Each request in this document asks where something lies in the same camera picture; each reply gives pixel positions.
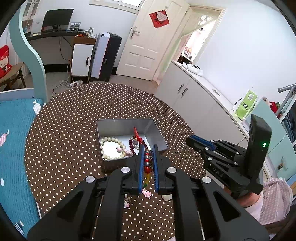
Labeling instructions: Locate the pink triangular charm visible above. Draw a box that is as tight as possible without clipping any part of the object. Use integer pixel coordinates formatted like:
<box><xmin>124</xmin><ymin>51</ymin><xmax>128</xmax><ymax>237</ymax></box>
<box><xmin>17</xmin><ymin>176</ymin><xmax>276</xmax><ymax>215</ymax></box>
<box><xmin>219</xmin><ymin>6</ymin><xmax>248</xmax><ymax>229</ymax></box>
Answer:
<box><xmin>124</xmin><ymin>194</ymin><xmax>132</xmax><ymax>208</ymax></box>

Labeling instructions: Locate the pink kitty charm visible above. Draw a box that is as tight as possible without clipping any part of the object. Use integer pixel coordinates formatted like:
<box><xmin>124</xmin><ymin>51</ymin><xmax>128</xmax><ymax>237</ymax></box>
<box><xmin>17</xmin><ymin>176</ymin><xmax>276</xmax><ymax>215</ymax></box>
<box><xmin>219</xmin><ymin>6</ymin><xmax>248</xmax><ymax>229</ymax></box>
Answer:
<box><xmin>142</xmin><ymin>188</ymin><xmax>152</xmax><ymax>198</ymax></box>

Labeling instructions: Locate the colourful charm keychain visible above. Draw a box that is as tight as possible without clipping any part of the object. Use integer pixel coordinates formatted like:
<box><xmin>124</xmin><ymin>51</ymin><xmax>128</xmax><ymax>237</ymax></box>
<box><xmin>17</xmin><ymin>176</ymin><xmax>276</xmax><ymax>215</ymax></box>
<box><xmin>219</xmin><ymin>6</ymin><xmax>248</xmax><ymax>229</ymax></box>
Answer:
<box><xmin>134</xmin><ymin>127</ymin><xmax>153</xmax><ymax>188</ymax></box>

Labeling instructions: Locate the cream bead bracelet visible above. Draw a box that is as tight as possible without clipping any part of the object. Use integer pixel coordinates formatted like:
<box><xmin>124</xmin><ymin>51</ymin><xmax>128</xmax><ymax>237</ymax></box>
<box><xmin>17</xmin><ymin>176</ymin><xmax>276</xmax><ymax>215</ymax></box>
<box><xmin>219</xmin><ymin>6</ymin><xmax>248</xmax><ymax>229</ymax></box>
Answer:
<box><xmin>99</xmin><ymin>136</ymin><xmax>127</xmax><ymax>161</ymax></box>

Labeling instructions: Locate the pink sleeved forearm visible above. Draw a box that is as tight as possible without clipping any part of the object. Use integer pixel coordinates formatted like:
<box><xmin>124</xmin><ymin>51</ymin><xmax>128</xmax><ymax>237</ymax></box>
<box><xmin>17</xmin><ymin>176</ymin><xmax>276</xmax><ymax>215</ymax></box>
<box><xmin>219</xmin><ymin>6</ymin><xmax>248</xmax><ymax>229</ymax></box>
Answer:
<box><xmin>237</xmin><ymin>178</ymin><xmax>292</xmax><ymax>225</ymax></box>

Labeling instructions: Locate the clear crystal charm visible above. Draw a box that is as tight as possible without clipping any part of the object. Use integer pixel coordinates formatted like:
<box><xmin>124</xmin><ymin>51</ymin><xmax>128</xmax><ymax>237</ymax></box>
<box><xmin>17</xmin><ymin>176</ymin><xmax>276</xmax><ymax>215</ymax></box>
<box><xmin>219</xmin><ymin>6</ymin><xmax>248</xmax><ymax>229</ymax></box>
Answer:
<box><xmin>174</xmin><ymin>142</ymin><xmax>186</xmax><ymax>154</ymax></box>

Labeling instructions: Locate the white low cabinet row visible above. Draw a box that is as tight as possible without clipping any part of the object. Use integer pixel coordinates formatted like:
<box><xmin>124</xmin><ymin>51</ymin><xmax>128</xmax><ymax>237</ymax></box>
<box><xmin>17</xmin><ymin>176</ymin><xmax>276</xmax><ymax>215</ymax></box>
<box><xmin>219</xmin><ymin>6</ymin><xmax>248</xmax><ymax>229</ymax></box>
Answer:
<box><xmin>154</xmin><ymin>61</ymin><xmax>249</xmax><ymax>148</ymax></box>

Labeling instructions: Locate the green paper bag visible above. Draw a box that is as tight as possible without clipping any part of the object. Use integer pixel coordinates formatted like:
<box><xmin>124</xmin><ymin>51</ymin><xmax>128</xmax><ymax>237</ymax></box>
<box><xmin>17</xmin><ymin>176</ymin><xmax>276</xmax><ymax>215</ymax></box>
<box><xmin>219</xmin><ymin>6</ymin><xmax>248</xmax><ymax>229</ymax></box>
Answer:
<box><xmin>234</xmin><ymin>90</ymin><xmax>258</xmax><ymax>121</ymax></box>

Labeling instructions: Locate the pale jade pendant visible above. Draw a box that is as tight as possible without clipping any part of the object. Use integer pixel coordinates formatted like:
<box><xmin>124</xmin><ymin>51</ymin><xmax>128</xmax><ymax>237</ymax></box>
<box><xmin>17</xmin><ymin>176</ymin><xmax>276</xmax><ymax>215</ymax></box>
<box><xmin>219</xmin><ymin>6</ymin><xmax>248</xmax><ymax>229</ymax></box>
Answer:
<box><xmin>162</xmin><ymin>194</ymin><xmax>173</xmax><ymax>201</ymax></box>

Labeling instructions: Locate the grey metal tin box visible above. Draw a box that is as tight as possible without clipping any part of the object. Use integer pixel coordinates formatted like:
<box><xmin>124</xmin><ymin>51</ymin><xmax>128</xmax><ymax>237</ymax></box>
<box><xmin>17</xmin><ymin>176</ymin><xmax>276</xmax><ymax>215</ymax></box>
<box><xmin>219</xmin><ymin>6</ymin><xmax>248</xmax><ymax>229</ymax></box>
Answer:
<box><xmin>96</xmin><ymin>118</ymin><xmax>169</xmax><ymax>173</ymax></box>

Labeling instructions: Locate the white cloth on counter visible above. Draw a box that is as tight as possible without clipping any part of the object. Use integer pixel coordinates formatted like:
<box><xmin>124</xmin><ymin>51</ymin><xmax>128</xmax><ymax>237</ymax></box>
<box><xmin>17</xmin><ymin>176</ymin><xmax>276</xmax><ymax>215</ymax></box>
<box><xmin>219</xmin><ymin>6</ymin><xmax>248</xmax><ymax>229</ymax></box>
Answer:
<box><xmin>182</xmin><ymin>62</ymin><xmax>204</xmax><ymax>77</ymax></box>

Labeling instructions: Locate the white panel door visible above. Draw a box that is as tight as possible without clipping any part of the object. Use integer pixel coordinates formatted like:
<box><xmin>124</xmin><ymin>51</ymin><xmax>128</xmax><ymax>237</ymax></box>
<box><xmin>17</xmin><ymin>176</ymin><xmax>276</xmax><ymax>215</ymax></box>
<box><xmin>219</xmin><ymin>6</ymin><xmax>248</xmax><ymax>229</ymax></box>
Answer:
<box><xmin>116</xmin><ymin>1</ymin><xmax>189</xmax><ymax>80</ymax></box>

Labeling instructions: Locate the red door decoration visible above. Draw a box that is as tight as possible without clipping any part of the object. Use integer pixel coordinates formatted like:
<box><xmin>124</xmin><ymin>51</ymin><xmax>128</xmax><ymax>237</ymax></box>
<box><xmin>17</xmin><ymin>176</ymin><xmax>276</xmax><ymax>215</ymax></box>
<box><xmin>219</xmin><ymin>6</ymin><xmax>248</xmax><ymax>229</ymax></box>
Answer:
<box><xmin>149</xmin><ymin>10</ymin><xmax>170</xmax><ymax>28</ymax></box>

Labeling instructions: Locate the white black air cooler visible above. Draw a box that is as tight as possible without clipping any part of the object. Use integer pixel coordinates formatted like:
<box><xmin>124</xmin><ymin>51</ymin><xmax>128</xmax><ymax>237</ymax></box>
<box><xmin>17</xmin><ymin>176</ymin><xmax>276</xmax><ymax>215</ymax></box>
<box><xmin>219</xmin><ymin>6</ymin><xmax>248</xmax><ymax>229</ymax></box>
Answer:
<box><xmin>90</xmin><ymin>32</ymin><xmax>122</xmax><ymax>82</ymax></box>

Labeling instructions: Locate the wooden chair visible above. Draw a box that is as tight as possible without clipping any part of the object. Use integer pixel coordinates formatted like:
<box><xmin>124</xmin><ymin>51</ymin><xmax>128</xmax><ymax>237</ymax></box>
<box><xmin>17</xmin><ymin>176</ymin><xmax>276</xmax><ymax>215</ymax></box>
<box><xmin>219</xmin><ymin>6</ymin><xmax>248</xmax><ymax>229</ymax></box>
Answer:
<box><xmin>0</xmin><ymin>62</ymin><xmax>27</xmax><ymax>90</ymax></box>

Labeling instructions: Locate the window with red cutouts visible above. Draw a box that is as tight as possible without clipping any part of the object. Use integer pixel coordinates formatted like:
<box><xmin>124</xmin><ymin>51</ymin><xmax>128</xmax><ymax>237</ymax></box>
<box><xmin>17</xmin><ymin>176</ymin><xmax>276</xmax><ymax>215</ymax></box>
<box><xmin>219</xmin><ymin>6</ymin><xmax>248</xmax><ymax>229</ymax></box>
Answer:
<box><xmin>89</xmin><ymin>0</ymin><xmax>144</xmax><ymax>10</ymax></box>

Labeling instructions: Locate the white small cabinet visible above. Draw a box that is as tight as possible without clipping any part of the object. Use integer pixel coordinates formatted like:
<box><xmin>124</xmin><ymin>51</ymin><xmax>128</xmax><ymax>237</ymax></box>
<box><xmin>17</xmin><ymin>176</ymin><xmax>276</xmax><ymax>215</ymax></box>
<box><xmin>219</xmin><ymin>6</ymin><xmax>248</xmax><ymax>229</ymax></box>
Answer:
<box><xmin>70</xmin><ymin>36</ymin><xmax>96</xmax><ymax>82</ymax></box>

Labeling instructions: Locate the red cat print bag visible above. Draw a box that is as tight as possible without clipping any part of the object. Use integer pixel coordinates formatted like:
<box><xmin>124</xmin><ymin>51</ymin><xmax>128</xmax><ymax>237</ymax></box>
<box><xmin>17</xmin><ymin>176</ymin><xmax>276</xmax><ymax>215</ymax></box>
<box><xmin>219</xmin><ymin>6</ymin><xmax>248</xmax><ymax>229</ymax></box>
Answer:
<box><xmin>0</xmin><ymin>45</ymin><xmax>12</xmax><ymax>78</ymax></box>

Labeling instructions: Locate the dark desk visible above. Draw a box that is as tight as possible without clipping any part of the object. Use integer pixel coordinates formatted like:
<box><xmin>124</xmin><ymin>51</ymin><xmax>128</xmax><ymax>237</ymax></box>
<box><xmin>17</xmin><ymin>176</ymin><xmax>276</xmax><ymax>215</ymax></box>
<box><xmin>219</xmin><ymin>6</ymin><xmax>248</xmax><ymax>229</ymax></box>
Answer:
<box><xmin>25</xmin><ymin>30</ymin><xmax>88</xmax><ymax>41</ymax></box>

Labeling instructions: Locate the black computer monitor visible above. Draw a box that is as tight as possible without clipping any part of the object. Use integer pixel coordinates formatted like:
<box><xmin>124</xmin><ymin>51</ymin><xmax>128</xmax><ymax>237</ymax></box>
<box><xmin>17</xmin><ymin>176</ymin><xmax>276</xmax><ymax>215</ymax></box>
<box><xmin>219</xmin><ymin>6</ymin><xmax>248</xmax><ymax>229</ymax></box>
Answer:
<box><xmin>42</xmin><ymin>9</ymin><xmax>74</xmax><ymax>32</ymax></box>

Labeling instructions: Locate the white glass door cupboard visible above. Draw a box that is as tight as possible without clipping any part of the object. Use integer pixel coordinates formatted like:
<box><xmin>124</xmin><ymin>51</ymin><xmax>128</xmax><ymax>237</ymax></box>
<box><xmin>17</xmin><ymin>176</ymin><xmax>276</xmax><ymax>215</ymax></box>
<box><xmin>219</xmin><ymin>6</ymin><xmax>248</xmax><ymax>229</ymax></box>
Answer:
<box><xmin>22</xmin><ymin>0</ymin><xmax>41</xmax><ymax>34</ymax></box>

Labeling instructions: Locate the black camera box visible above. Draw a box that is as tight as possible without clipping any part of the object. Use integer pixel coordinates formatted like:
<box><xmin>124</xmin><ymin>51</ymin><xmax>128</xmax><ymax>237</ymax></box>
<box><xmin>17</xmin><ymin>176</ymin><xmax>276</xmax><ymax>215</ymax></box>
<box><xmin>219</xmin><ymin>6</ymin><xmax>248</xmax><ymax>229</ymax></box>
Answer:
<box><xmin>243</xmin><ymin>114</ymin><xmax>272</xmax><ymax>194</ymax></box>

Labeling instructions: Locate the teal curved bed frame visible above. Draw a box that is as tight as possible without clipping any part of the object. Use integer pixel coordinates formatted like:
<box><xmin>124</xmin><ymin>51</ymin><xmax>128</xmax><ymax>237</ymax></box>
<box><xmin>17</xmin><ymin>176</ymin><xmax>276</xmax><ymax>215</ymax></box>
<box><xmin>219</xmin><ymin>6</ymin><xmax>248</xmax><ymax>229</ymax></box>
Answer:
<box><xmin>10</xmin><ymin>1</ymin><xmax>48</xmax><ymax>102</ymax></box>

